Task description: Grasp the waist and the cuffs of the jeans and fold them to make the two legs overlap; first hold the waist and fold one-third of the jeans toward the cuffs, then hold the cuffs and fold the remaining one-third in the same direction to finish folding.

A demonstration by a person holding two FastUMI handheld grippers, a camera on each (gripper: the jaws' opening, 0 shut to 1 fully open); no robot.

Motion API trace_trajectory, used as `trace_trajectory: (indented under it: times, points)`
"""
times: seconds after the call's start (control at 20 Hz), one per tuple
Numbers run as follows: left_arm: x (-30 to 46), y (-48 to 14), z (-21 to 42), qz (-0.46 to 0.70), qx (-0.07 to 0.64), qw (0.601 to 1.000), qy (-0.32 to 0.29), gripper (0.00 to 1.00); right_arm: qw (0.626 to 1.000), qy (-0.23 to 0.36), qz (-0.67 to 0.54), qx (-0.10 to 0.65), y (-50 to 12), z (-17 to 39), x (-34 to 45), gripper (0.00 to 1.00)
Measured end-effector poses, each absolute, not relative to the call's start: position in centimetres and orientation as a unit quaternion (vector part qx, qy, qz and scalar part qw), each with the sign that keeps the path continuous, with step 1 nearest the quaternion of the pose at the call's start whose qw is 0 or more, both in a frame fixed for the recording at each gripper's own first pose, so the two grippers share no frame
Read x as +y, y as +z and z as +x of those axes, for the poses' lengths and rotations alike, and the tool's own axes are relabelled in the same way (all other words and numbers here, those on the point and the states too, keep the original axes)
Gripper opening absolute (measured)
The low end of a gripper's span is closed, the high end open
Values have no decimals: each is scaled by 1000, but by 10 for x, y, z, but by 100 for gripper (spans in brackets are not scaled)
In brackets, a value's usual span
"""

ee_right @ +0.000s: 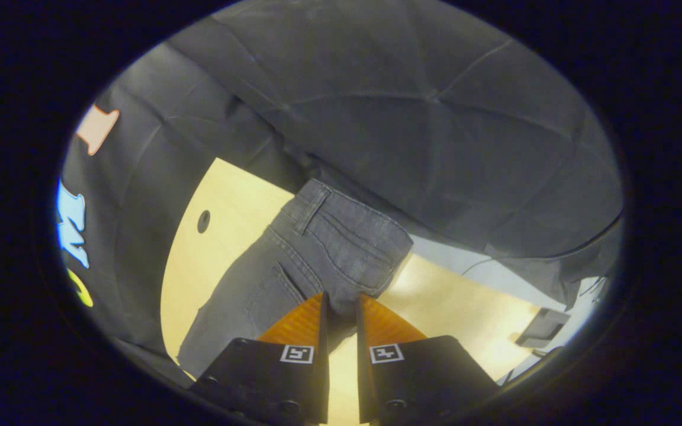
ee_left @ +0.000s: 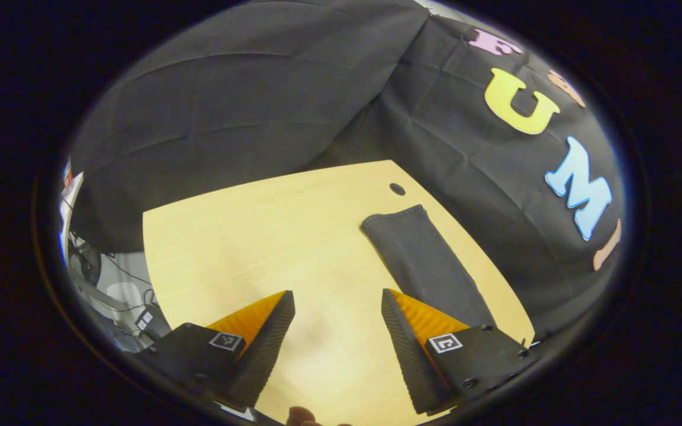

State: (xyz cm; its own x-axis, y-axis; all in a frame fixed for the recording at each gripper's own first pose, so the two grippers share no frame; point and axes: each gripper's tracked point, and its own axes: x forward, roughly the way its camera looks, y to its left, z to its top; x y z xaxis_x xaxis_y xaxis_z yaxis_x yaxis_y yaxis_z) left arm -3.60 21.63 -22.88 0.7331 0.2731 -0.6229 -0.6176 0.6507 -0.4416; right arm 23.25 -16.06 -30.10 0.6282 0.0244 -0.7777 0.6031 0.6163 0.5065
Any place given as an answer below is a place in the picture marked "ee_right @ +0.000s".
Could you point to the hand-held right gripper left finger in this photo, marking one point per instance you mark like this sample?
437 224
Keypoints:
276 378

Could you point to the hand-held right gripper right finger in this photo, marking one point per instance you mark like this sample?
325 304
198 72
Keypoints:
418 378

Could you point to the black box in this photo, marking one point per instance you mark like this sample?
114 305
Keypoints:
543 326

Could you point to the dark grey jeans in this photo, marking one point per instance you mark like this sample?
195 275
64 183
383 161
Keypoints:
317 248

